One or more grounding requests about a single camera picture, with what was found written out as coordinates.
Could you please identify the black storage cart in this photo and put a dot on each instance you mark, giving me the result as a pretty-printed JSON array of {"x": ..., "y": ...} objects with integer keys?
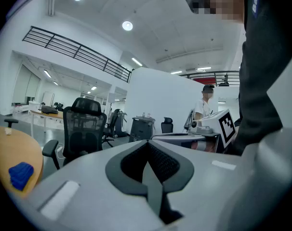
[{"x": 141, "y": 129}]

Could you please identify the black head-mounted camera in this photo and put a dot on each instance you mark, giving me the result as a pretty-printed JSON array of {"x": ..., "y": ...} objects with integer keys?
[{"x": 193, "y": 2}]

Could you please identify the black padded office chair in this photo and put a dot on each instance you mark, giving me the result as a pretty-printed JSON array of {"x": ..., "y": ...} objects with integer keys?
[{"x": 11, "y": 120}]

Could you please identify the black chair armrest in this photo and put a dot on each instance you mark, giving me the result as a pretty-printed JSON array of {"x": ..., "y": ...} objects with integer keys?
[{"x": 49, "y": 148}]

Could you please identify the black metal railing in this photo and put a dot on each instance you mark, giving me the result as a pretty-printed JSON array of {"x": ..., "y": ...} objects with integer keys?
[
  {"x": 76, "y": 50},
  {"x": 216, "y": 74}
]

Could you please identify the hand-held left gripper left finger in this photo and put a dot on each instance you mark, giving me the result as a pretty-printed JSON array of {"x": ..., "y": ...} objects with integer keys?
[{"x": 88, "y": 196}]

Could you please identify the white crumpled paper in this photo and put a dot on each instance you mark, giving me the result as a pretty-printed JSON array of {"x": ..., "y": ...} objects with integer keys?
[{"x": 8, "y": 131}]

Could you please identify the person's black shirt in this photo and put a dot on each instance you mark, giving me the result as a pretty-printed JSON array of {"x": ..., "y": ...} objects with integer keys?
[{"x": 261, "y": 80}]

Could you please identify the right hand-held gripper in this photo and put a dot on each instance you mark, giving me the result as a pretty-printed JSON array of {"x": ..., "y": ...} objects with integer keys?
[{"x": 226, "y": 129}]

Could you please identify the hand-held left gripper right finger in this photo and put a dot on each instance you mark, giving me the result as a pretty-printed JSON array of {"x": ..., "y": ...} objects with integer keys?
[{"x": 203, "y": 189}]

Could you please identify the ceiling strip light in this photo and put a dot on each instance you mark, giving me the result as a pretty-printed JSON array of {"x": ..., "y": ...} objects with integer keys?
[
  {"x": 137, "y": 61},
  {"x": 47, "y": 73}
]

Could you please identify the person's head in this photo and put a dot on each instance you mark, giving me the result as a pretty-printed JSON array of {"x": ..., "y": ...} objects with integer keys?
[{"x": 223, "y": 3}]

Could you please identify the black bag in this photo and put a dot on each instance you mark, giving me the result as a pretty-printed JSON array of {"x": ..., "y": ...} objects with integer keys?
[{"x": 48, "y": 109}]

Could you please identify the wooden desk with white legs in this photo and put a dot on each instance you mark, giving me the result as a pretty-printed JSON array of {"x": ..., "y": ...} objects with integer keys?
[{"x": 57, "y": 115}]

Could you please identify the black mesh office chair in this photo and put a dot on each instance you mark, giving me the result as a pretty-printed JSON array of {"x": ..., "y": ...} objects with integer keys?
[{"x": 83, "y": 126}]

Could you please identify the white storage shelf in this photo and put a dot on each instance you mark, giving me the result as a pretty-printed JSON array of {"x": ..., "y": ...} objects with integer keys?
[{"x": 22, "y": 107}]

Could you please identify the blue cloth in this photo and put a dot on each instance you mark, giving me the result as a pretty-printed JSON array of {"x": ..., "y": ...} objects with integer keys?
[{"x": 20, "y": 175}]

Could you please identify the red banner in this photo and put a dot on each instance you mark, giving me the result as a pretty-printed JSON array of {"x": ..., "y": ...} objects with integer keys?
[{"x": 204, "y": 80}]

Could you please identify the black metal stand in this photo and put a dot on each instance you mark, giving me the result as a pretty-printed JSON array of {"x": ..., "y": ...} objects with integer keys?
[{"x": 189, "y": 120}]

